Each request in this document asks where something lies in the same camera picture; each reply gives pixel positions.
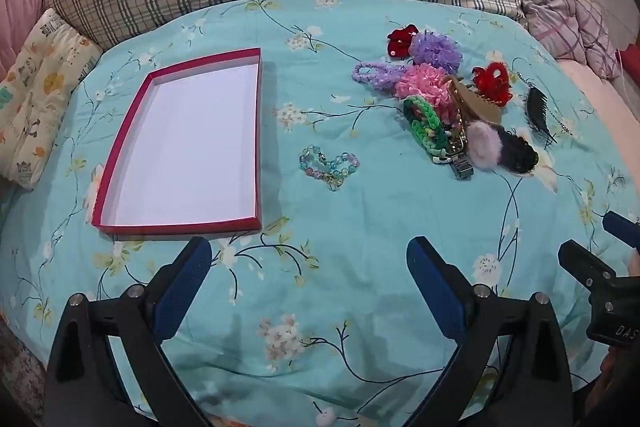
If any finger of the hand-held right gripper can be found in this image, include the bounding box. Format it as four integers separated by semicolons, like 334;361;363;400
557;239;626;303
602;211;640;254

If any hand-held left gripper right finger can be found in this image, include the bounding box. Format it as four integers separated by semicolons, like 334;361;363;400
405;236;576;427

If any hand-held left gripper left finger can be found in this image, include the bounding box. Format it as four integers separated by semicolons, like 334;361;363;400
42;236;213;427

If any black beaded hair accessory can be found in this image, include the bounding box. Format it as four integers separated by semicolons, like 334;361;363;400
497;130;540;175

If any red shallow cardboard box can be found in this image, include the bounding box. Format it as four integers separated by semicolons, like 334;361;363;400
91;48;263;236

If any green braided bracelet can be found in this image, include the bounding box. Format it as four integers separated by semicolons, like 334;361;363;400
403;95;451;158

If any pastel glass bead bracelet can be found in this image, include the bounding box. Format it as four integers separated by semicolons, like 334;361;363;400
299;145;361;191

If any pink lace scrunchie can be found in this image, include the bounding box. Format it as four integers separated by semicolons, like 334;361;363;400
395;63;456;120

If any purple braided hair tie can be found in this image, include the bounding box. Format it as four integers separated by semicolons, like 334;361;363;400
351;62;408;95

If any pale pink sheet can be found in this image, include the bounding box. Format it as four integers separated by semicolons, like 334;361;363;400
557;57;640;218

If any silver wrist watch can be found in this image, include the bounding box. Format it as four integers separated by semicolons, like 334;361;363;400
432;127;476;180

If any teal floral bedsheet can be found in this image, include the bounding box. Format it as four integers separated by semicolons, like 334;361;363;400
0;0;636;427

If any pink fluffy pompom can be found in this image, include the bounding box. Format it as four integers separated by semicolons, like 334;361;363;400
466;121;504;170

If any black hair comb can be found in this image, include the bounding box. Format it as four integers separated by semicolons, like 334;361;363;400
525;87;558;145

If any tan hair claw clip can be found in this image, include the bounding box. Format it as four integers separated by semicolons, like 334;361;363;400
445;77;503;125

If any pink plaid quilt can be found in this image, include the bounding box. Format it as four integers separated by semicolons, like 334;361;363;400
515;0;621;80

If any purple mesh scrunchie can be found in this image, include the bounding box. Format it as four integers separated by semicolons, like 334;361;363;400
409;29;462;72

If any cream floral pillow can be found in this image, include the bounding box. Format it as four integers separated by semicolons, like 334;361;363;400
0;8;103;190

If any small red hair clip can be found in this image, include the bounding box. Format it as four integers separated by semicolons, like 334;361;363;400
386;24;420;58

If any thin metal chain necklace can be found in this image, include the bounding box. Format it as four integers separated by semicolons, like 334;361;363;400
515;72;576;138

